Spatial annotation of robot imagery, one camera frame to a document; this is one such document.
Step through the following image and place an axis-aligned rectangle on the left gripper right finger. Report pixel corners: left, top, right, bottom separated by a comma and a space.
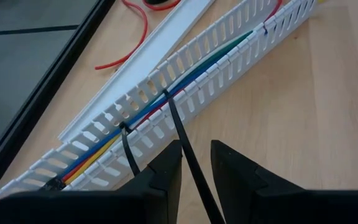
211, 139, 358, 224

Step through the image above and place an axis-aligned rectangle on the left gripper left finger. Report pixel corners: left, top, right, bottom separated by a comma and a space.
0, 139, 183, 224

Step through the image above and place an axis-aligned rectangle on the yellow cable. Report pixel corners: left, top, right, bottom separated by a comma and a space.
63, 135, 122, 186

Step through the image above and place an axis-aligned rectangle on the coloured wire bundle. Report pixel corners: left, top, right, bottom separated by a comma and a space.
60, 0, 283, 183

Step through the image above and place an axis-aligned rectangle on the white slotted cable duct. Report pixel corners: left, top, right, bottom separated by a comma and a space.
0, 0, 320, 200

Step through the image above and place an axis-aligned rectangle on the blue cable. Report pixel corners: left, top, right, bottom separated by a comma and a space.
59, 57, 229, 179

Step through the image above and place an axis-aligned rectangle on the white duct cover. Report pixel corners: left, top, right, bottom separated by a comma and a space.
57, 0, 216, 142

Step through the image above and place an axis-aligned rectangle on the green cable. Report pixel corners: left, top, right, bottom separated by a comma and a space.
140, 30, 255, 108

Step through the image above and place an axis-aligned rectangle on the dark cable end plug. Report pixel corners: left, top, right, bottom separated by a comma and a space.
40, 176, 67, 192

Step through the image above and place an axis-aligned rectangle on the black table frame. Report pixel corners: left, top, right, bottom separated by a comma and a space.
0, 0, 117, 208

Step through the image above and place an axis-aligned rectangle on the thin red wire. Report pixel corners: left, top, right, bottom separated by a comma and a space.
94, 0, 182, 71

